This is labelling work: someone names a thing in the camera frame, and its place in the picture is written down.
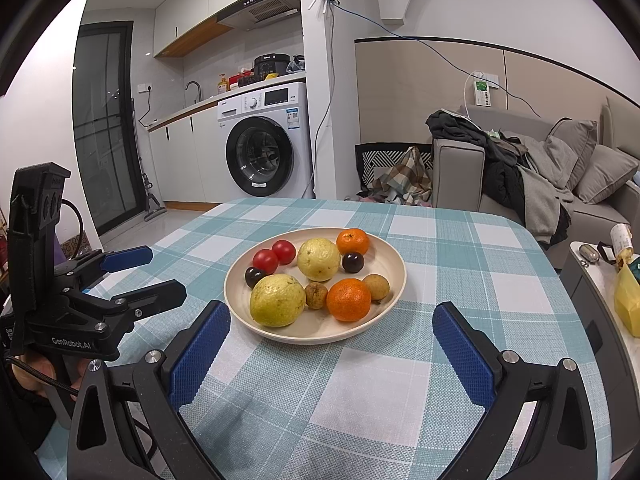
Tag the white washing machine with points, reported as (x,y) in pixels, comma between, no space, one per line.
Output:
(265,160)

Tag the small metal case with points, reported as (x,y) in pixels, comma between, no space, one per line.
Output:
(589,253)

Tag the red box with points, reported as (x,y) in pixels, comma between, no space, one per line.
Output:
(242,79)

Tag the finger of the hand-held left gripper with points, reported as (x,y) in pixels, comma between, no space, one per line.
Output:
(160,295)
(127,256)

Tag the yellow-green guava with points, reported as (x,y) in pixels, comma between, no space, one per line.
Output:
(277,301)
(319,259)

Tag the white green wall device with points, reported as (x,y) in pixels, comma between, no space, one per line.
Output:
(482,91)

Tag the person's left hand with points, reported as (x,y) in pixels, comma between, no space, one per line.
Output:
(42,362)

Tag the white upper cabinets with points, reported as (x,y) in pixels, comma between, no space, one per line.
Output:
(200,5)

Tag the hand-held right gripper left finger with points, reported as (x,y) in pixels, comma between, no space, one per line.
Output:
(200,355)

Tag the white cabinets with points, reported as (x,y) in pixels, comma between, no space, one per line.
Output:
(200,5)
(195,160)

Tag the grey floor mop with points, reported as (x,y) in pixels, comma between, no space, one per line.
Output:
(155,210)

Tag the teal checked tablecloth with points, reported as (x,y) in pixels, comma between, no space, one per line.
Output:
(350,400)

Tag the range hood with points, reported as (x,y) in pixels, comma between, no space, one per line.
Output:
(265,10)

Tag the plaid cloth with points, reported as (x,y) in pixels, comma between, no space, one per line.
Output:
(407,175)

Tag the black bag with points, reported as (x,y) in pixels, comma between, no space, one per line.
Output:
(296,65)

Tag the yellow bag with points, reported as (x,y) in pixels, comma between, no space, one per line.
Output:
(627,300)

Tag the pile of clothes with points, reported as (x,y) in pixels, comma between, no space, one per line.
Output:
(365,198)

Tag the white paper packet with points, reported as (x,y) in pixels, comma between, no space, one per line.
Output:
(621,240)

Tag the white kitchen counter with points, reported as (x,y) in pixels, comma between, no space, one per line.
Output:
(175,115)

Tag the black rice cooker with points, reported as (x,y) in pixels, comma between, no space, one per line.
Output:
(271,67)

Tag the black patterned basket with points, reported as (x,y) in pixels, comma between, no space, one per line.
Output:
(367,162)

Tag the cream round plate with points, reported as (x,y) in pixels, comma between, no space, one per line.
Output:
(310,334)

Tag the dark coat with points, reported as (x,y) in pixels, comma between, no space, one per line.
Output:
(495,180)

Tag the white lower cabinets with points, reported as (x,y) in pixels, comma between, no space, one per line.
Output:
(195,160)

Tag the yellow soap bottle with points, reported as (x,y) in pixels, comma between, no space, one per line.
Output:
(223,85)

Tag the dark purple grape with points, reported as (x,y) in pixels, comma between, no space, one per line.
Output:
(353,262)
(254,277)

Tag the brown longan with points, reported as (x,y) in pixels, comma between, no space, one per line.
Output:
(316,296)
(376,287)

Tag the patterned cardboard box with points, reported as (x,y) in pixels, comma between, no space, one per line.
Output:
(75,247)

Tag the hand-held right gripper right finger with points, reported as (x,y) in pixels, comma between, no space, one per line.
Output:
(462,355)

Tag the white wall socket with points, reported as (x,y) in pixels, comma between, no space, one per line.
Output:
(144,87)

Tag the orange tangerine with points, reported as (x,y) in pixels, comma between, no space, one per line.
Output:
(353,241)
(349,300)

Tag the grey blanket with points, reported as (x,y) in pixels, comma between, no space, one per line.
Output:
(542,200)

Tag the grey sofa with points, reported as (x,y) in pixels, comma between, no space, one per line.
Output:
(457,175)

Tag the dark glass door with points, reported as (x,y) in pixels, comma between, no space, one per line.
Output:
(105,135)

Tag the metal faucet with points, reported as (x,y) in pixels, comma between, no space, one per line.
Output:
(196,87)

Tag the grey cushion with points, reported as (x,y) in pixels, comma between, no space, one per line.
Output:
(572,152)
(605,175)

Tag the red cherry tomato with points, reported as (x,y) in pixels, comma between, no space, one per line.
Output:
(265,261)
(285,250)

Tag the white side table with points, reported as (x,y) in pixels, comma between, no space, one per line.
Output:
(590,300)

